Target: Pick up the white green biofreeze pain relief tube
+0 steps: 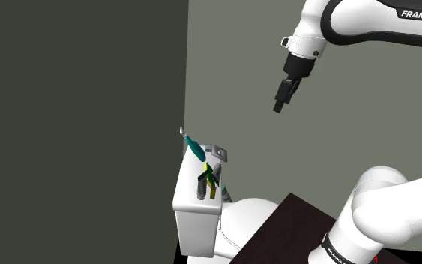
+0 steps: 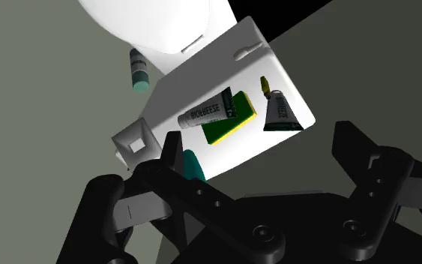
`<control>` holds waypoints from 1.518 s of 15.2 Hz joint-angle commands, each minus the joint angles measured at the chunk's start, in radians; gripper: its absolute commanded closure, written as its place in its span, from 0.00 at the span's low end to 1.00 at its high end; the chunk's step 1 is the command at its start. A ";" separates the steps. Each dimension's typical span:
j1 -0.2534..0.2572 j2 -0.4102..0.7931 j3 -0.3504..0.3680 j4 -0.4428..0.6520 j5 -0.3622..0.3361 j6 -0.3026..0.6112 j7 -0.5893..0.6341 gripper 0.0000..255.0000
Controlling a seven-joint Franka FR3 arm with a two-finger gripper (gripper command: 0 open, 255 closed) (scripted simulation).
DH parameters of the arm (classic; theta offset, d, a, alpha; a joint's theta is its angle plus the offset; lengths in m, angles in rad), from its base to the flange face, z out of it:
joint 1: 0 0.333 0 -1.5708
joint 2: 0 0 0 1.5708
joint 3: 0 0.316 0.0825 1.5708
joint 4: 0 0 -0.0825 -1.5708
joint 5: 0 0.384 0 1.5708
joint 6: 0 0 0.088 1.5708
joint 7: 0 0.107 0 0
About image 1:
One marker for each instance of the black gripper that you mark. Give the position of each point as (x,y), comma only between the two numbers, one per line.
(298,66)

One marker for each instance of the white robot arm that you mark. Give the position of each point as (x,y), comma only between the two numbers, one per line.
(378,215)

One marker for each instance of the grey flat square holder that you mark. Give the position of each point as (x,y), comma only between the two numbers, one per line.
(218,152)

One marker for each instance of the light grey cylinder tool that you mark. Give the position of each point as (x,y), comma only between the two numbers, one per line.
(216,169)

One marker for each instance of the green pen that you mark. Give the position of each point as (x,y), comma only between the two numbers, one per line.
(212,176)

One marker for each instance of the small teal grey tool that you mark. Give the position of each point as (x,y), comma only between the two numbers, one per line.
(226,194)

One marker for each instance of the yellow pen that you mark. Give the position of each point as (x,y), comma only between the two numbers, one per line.
(212,191)

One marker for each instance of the dark grey cylinder tool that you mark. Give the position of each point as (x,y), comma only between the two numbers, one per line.
(201,190)

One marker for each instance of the dark robot stand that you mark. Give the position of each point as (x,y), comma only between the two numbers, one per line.
(287,234)

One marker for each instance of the white toilet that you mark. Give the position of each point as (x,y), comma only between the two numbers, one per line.
(198,226)

